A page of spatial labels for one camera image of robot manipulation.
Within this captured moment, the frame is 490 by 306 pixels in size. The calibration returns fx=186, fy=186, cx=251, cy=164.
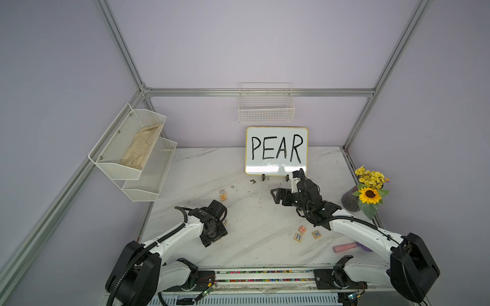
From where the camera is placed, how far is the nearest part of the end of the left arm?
62 centimetres

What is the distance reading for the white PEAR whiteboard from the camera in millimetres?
1059

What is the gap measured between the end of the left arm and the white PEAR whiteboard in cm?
38
